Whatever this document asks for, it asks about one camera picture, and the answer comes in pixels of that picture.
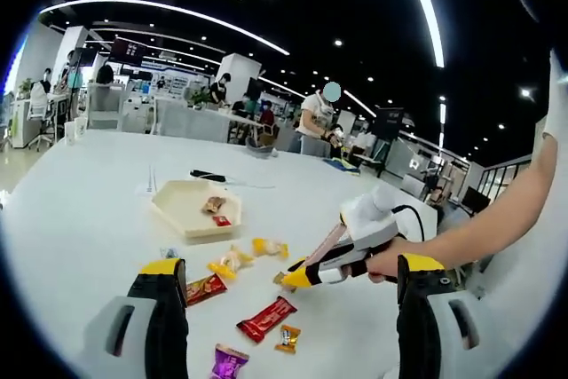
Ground curved ceiling light strip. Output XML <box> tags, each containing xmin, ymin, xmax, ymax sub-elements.
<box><xmin>397</xmin><ymin>0</ymin><xmax>446</xmax><ymax>68</ymax></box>

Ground long purple food packet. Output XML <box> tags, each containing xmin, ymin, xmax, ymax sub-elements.
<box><xmin>209</xmin><ymin>343</ymin><xmax>250</xmax><ymax>379</ymax></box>

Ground pink food tongs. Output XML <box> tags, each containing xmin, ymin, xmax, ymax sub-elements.
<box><xmin>304</xmin><ymin>218</ymin><xmax>354</xmax><ymax>267</ymax></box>

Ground red gold wafer food packet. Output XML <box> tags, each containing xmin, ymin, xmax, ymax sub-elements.
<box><xmin>185</xmin><ymin>272</ymin><xmax>228</xmax><ymax>308</ymax></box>

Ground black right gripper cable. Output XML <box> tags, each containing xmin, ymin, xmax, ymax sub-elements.
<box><xmin>390</xmin><ymin>204</ymin><xmax>425</xmax><ymax>242</ymax></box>

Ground small purple brown food packet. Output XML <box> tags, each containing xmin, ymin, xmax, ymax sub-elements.
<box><xmin>202</xmin><ymin>195</ymin><xmax>227</xmax><ymax>215</ymax></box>

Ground black marker pen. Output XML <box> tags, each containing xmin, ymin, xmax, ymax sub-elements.
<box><xmin>189</xmin><ymin>169</ymin><xmax>226</xmax><ymax>184</ymax></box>

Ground green potted plant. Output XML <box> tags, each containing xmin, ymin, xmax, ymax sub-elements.
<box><xmin>188</xmin><ymin>88</ymin><xmax>212</xmax><ymax>109</ymax></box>

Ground dark hanging display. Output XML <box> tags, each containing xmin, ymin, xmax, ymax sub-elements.
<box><xmin>110</xmin><ymin>36</ymin><xmax>148</xmax><ymax>63</ymax></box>

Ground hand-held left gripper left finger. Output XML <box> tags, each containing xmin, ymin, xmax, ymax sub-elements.
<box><xmin>83</xmin><ymin>257</ymin><xmax>191</xmax><ymax>379</ymax></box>

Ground white desk partition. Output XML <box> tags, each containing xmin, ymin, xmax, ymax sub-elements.
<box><xmin>154</xmin><ymin>99</ymin><xmax>232</xmax><ymax>143</ymax></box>

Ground small gold candy food packet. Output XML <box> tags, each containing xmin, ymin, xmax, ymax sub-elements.
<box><xmin>271</xmin><ymin>270</ymin><xmax>296</xmax><ymax>295</ymax></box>

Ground thin clear stand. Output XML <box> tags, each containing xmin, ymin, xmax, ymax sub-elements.
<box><xmin>136</xmin><ymin>164</ymin><xmax>160</xmax><ymax>197</ymax></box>

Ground white office chair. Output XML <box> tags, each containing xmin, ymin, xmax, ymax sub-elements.
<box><xmin>87</xmin><ymin>82</ymin><xmax>125</xmax><ymax>131</ymax></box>

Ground cream hexagonal container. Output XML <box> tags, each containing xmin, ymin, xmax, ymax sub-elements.
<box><xmin>150</xmin><ymin>178</ymin><xmax>244</xmax><ymax>238</ymax></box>

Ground yellow-ended clear food packet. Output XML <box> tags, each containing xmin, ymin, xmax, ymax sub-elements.
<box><xmin>251</xmin><ymin>237</ymin><xmax>290</xmax><ymax>260</ymax></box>
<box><xmin>207</xmin><ymin>244</ymin><xmax>256</xmax><ymax>280</ymax></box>

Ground long red food packet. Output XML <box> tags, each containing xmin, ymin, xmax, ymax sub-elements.
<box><xmin>235</xmin><ymin>295</ymin><xmax>297</xmax><ymax>344</ymax></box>

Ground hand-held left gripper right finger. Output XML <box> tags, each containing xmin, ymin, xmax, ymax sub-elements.
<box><xmin>396</xmin><ymin>252</ymin><xmax>489</xmax><ymax>379</ymax></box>

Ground grey basket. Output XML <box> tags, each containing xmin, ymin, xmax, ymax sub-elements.
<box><xmin>246</xmin><ymin>135</ymin><xmax>279</xmax><ymax>161</ymax></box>

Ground person's white shirt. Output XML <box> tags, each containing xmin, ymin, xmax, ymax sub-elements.
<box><xmin>465</xmin><ymin>50</ymin><xmax>568</xmax><ymax>379</ymax></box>

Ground person's right hand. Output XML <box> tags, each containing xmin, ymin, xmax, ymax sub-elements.
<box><xmin>366</xmin><ymin>235</ymin><xmax>439</xmax><ymax>286</ymax></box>

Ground blue tray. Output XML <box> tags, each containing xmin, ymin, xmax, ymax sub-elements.
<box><xmin>322</xmin><ymin>156</ymin><xmax>363</xmax><ymax>176</ymax></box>

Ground small orange candy food packet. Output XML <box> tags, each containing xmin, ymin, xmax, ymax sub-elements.
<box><xmin>273</xmin><ymin>324</ymin><xmax>302</xmax><ymax>356</ymax></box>

